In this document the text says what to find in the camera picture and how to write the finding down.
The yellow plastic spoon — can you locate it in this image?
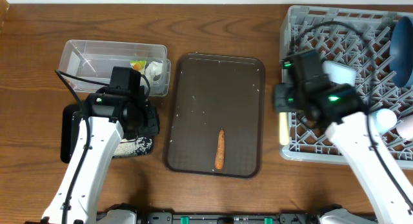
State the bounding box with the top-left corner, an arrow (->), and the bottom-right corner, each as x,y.
279,112 -> 290,146

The clear plastic bin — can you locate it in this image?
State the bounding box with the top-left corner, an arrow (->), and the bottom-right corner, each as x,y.
58,40 -> 171,97

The pandan cake wrapper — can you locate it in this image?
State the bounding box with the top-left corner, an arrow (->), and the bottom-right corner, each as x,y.
130,60 -> 146,74

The light blue cup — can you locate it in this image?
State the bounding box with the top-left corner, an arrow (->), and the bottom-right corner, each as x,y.
370,108 -> 398,135

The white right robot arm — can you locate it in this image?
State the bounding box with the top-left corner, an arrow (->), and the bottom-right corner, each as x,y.
274,50 -> 412,223

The black tray bin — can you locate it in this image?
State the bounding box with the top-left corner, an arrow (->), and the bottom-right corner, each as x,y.
60,103 -> 154,164

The light blue rice bowl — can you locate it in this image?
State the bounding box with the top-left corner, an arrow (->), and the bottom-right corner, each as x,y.
322,61 -> 356,87

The orange carrot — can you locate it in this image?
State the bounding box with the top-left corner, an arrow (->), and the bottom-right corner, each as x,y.
214,129 -> 225,170

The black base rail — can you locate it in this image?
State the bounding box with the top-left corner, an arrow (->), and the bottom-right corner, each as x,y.
96,212 -> 378,224

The grey dishwasher rack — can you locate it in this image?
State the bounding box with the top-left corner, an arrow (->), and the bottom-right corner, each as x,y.
279,5 -> 412,170

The brown serving tray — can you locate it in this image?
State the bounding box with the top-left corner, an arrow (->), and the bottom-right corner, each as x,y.
163,54 -> 265,178

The crumpled white napkin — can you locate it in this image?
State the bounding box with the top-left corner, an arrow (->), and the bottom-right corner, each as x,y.
145,61 -> 163,85

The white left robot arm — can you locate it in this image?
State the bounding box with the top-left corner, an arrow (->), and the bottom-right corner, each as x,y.
40,66 -> 160,223

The dark blue plate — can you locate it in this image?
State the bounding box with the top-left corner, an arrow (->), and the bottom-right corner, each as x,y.
390,16 -> 412,88

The white rice pile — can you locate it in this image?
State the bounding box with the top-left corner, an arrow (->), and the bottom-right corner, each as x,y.
113,137 -> 153,158

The pink plastic cup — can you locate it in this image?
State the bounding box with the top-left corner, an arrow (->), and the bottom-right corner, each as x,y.
396,115 -> 413,141

